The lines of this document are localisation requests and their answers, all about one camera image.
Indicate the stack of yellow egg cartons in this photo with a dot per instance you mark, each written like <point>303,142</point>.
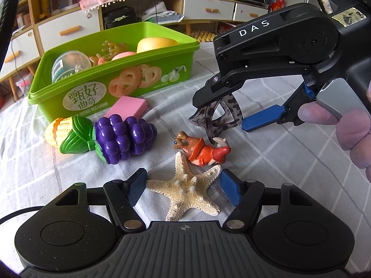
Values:
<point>203,36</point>

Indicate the toy corn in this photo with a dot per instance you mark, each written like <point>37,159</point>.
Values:
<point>66,134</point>

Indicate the green plastic box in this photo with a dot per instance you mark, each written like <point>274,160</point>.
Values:
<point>95,92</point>

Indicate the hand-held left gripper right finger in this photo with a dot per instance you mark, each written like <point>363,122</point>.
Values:
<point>232,189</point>

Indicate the leopard print hair clip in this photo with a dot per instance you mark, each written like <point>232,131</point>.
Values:
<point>232,113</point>

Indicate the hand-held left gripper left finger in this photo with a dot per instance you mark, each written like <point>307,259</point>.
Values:
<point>136,188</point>

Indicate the stack of papers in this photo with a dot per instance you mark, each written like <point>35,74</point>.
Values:
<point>162,16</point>

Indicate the clear plastic jar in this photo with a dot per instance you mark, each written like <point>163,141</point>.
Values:
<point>71,65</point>

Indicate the black case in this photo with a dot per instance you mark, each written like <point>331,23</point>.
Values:
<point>119,18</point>

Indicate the amber coral toy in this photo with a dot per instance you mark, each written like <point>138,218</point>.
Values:
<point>114,47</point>

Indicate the dried starfish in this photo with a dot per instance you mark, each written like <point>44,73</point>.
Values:
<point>184,191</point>

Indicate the red printed bag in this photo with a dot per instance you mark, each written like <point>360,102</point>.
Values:
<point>278,3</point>

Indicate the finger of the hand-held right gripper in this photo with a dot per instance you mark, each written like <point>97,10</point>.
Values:
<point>262,118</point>
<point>214,92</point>

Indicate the red brown animal figurine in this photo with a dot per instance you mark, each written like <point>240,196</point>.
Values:
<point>203,149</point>

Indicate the person's right hand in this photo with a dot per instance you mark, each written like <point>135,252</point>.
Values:
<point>356,133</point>

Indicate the pink block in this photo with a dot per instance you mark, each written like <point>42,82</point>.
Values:
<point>126,107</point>

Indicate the yellow plastic bowl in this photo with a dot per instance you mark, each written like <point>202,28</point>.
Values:
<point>156,44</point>

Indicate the wooden cabinet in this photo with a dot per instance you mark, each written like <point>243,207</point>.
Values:
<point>174,3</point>

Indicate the purple toy grapes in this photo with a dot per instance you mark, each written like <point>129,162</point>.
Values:
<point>124,137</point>

